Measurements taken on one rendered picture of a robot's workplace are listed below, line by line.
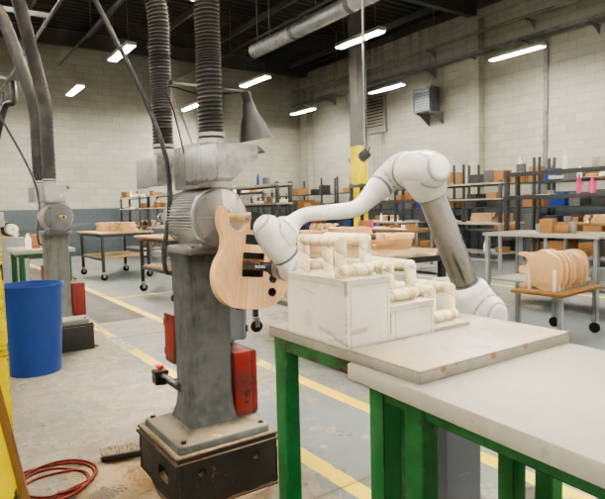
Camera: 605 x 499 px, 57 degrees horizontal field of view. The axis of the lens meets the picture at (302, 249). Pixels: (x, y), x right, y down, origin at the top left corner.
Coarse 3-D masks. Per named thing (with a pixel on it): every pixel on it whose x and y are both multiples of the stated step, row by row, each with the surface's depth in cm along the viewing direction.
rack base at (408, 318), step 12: (408, 300) 153; (420, 300) 152; (432, 300) 153; (396, 312) 146; (408, 312) 148; (420, 312) 151; (432, 312) 153; (396, 324) 146; (408, 324) 148; (420, 324) 151; (432, 324) 153; (396, 336) 146; (408, 336) 149
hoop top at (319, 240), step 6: (306, 234) 152; (312, 234) 150; (318, 234) 148; (300, 240) 153; (306, 240) 151; (312, 240) 148; (318, 240) 146; (324, 240) 144; (330, 240) 142; (336, 240) 140; (342, 240) 139; (324, 246) 145; (330, 246) 143
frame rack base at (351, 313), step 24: (288, 288) 158; (312, 288) 148; (336, 288) 139; (360, 288) 139; (384, 288) 143; (288, 312) 159; (312, 312) 149; (336, 312) 140; (360, 312) 139; (384, 312) 143; (312, 336) 149; (336, 336) 140; (360, 336) 139; (384, 336) 144
